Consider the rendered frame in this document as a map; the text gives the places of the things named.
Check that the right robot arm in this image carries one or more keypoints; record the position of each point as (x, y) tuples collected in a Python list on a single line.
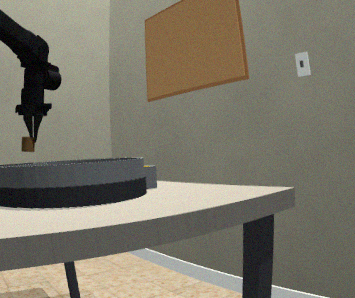
[(28, 47)]

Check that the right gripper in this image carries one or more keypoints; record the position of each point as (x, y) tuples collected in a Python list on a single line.
[(31, 107)]

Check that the bronze bushing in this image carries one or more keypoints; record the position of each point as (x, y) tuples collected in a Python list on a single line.
[(28, 144)]

